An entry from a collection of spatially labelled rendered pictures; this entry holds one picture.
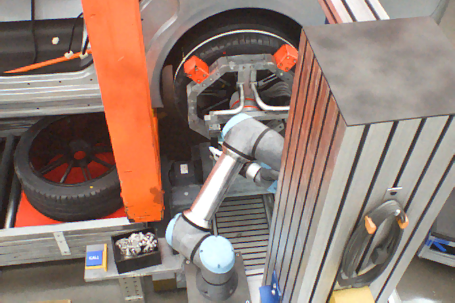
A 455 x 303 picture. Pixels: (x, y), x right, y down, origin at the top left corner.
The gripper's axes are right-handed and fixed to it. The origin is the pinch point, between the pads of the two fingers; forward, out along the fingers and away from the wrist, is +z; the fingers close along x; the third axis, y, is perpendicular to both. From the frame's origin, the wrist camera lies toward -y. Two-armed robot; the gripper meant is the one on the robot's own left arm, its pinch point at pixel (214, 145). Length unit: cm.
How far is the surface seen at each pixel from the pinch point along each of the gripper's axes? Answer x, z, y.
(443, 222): 66, -98, 49
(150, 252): -48, -3, 26
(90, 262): -65, 19, 35
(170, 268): -44, -10, 38
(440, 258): 60, -106, 69
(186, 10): 19, 30, -49
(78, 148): -22, 77, 39
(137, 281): -54, 3, 52
